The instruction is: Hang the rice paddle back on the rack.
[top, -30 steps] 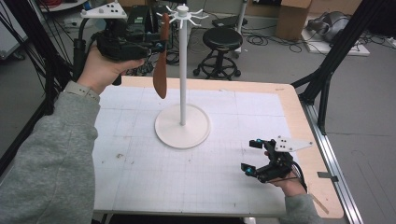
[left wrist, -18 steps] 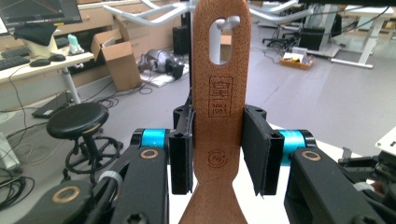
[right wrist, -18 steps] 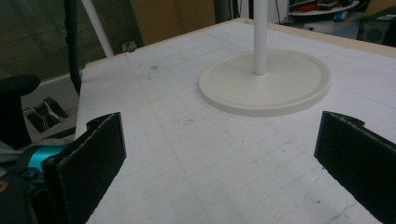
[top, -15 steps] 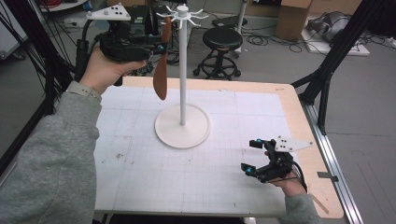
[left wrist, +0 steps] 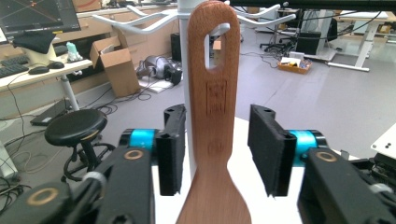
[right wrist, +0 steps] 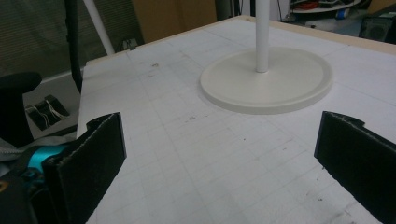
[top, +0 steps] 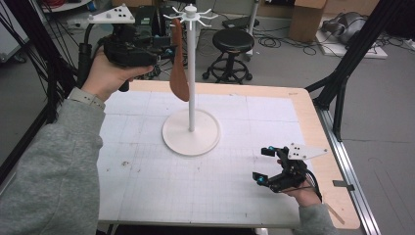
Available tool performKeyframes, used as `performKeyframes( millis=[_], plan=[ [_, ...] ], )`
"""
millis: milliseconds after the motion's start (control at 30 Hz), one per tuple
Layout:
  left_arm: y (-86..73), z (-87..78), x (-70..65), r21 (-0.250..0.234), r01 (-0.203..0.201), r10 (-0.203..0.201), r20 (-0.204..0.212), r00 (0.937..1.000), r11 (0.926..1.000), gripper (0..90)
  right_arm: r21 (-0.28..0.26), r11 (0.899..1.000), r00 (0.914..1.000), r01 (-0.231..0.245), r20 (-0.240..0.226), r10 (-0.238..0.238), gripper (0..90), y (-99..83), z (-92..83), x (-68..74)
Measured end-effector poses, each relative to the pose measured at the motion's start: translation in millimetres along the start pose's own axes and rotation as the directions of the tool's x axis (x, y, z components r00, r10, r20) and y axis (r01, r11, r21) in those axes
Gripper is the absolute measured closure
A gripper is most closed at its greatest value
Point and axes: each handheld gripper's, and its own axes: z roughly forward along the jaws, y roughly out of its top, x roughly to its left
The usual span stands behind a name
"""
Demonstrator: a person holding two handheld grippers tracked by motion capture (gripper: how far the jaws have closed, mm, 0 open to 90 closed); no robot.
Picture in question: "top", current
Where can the black metal frame strut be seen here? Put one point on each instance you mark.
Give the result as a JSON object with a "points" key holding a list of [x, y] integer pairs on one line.
{"points": [[355, 52]]}

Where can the aluminium rail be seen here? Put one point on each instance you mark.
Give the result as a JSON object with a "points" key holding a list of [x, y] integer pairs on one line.
{"points": [[350, 182]]}

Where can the black flat laptop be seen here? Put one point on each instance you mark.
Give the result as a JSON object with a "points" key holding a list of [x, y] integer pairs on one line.
{"points": [[239, 22]]}

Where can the brown cardboard box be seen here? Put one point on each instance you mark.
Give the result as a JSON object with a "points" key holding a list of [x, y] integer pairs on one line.
{"points": [[306, 21]]}

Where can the black round stool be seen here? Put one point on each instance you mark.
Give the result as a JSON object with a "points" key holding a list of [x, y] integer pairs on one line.
{"points": [[233, 40]]}

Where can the person's right hand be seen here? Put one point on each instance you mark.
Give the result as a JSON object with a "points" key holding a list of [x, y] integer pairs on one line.
{"points": [[306, 196]]}

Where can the grey bag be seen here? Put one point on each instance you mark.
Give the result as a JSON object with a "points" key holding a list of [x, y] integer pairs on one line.
{"points": [[347, 26]]}

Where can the beige wrist watch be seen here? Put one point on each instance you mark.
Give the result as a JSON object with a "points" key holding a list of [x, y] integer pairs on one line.
{"points": [[86, 98]]}

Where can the white metal pole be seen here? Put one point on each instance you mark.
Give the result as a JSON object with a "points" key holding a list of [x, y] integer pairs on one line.
{"points": [[253, 26]]}

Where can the black computer tower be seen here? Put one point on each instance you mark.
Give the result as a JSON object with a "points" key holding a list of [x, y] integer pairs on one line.
{"points": [[145, 18]]}

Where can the orange-brown rice spatula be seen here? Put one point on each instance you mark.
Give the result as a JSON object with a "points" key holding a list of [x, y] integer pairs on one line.
{"points": [[178, 78]]}

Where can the white flat board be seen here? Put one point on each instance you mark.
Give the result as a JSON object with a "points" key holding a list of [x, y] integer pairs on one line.
{"points": [[375, 52]]}

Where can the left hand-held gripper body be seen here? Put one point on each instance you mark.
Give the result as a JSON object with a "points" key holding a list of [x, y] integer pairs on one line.
{"points": [[130, 49]]}

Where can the person's left hand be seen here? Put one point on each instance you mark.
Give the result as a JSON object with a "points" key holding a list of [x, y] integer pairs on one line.
{"points": [[104, 76]]}

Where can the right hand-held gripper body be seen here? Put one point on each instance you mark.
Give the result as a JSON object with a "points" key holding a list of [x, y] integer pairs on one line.
{"points": [[293, 174]]}

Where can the white gridded mat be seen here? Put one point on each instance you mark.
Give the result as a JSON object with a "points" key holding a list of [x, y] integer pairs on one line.
{"points": [[212, 189]]}

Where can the white hook stand rack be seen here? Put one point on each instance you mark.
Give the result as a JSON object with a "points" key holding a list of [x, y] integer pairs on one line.
{"points": [[191, 133]]}

